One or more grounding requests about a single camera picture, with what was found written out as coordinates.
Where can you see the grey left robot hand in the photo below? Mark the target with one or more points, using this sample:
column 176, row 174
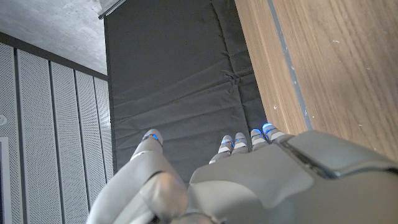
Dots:
column 255, row 186

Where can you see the black fabric backdrop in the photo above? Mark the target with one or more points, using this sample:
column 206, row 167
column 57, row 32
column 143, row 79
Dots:
column 174, row 77

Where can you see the wooden table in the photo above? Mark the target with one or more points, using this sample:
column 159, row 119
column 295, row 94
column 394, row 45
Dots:
column 287, row 62

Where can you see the metal backdrop top rail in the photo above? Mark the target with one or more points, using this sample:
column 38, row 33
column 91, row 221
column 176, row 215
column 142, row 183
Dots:
column 110, row 8

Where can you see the round white ceiling fixture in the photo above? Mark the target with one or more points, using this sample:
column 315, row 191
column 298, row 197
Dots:
column 1, row 119

